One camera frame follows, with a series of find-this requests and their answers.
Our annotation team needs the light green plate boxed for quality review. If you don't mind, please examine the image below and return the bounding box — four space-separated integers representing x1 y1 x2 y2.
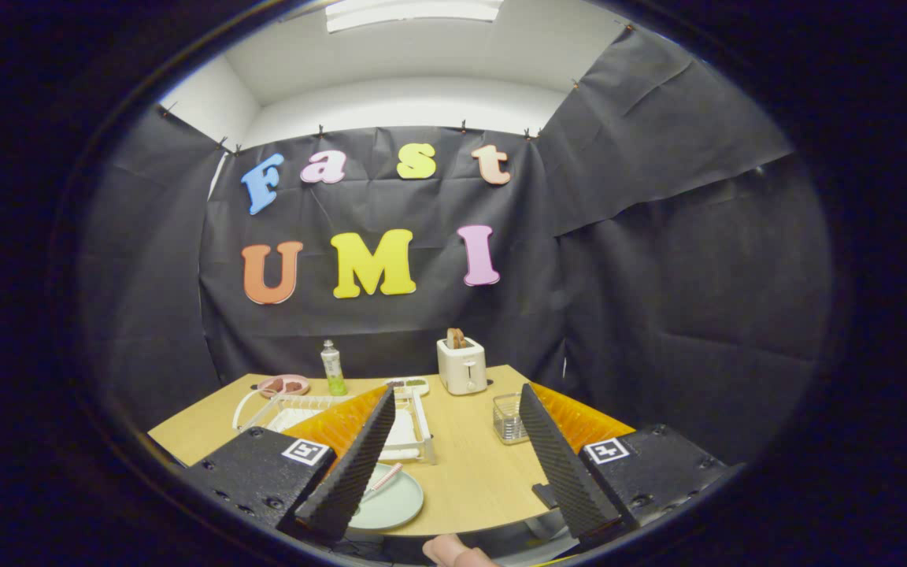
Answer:
347 462 425 532

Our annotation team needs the green clear bottle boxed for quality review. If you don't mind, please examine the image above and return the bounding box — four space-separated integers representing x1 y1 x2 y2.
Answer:
320 339 348 397

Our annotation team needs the small pink plate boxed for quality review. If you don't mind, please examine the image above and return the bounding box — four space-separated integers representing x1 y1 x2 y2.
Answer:
257 374 311 398

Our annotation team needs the black backdrop cloth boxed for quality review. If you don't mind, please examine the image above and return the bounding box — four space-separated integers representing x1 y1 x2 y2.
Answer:
80 24 832 465

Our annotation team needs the cream white toaster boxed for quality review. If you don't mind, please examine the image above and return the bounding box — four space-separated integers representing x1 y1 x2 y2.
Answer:
436 337 488 396

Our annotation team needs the ceiling light panel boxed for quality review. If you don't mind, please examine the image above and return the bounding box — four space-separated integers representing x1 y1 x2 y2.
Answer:
325 0 504 33

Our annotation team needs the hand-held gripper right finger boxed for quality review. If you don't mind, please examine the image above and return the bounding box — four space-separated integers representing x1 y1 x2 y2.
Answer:
518 383 742 544

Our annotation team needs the pink handled spoon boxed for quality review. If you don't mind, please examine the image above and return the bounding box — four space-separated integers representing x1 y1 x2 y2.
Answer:
365 462 405 495

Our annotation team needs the white dish rack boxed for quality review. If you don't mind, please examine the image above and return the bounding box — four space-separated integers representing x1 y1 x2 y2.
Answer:
231 384 436 465

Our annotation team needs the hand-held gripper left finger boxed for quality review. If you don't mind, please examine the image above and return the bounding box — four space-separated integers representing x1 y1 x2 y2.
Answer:
182 384 398 546

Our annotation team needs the metal wire basket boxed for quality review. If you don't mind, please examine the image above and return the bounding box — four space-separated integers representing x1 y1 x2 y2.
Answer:
492 393 531 446

